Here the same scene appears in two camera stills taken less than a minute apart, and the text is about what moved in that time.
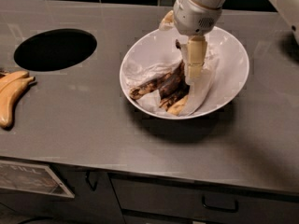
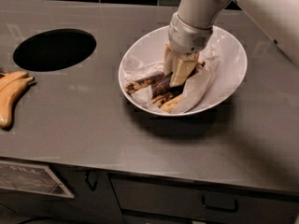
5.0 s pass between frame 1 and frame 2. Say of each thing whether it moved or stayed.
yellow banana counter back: stayed
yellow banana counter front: stayed
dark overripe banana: stayed
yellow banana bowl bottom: moved
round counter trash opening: stayed
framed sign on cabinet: stayed
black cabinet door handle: stayed
